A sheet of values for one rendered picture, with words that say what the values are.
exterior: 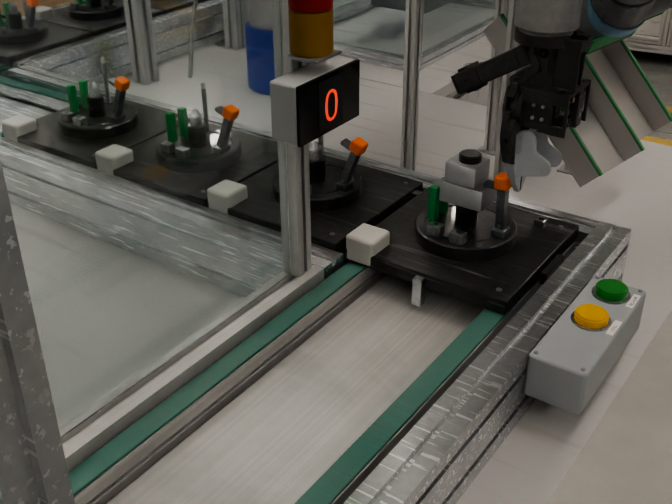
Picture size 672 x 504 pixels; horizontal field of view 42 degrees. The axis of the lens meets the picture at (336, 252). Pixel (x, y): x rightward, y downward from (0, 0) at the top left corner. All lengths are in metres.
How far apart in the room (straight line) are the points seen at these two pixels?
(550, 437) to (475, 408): 0.16
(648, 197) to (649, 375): 0.53
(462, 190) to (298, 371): 0.33
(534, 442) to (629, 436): 0.11
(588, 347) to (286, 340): 0.36
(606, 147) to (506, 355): 0.53
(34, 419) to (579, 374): 0.74
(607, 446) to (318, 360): 0.35
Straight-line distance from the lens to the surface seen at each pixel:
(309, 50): 0.99
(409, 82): 1.42
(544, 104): 1.06
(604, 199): 1.63
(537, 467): 1.03
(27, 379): 0.35
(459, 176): 1.16
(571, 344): 1.05
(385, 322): 1.13
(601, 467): 1.05
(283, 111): 0.99
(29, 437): 0.37
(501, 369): 0.99
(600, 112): 1.45
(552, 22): 1.04
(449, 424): 0.91
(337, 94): 1.03
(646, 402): 1.15
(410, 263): 1.15
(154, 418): 0.96
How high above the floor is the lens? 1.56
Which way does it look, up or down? 30 degrees down
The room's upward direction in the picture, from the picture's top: straight up
